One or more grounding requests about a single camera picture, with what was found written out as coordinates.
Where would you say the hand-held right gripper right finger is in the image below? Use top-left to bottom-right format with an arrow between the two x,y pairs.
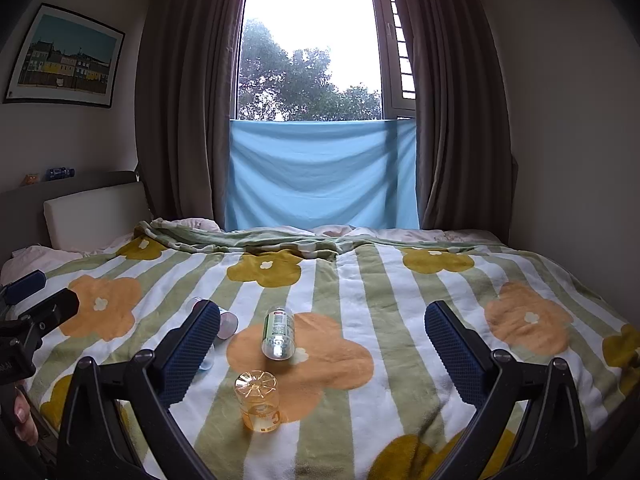
423,300 -> 589,480

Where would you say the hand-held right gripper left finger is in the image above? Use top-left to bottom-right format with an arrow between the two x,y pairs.
57,300 -> 221,480

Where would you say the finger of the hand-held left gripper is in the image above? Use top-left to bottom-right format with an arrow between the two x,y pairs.
0,287 -> 81,342
0,269 -> 48,307

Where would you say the orange transparent cup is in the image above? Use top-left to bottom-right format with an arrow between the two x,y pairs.
234,370 -> 282,434

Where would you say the person's left hand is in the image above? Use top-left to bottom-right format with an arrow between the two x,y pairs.
11,384 -> 41,447

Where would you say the pink capped bottle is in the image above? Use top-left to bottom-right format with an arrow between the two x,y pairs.
186,297 -> 241,372

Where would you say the grey headboard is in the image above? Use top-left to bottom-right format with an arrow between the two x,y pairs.
0,170 -> 147,267

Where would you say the clear bottle with green label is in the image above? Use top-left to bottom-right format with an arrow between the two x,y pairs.
261,306 -> 297,360

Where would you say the white headboard cushion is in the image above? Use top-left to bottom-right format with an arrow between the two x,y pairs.
43,182 -> 151,253

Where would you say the floral striped blanket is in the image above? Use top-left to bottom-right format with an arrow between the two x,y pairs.
20,217 -> 640,480

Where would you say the light blue cloth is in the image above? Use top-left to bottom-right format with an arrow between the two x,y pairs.
224,118 -> 421,233

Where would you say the brown curtain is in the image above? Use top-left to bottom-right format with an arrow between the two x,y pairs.
389,0 -> 517,247
134,0 -> 249,234

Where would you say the window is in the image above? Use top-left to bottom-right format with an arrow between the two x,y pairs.
234,0 -> 419,124

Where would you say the framed wall poster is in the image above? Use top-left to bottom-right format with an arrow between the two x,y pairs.
2,3 -> 126,110

